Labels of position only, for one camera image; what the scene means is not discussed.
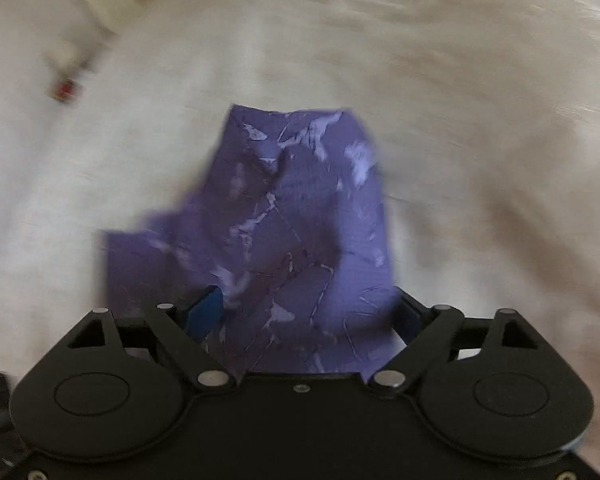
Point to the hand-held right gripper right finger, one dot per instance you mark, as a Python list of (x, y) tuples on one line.
[(409, 317)]

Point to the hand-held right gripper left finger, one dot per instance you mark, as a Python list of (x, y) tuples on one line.
[(205, 312)]

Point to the purple patterned hooded jacket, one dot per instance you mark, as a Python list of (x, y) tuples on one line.
[(305, 210)]

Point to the white bed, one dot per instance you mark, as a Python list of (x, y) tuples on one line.
[(480, 160)]

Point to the red picture frame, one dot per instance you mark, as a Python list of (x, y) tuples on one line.
[(66, 90)]

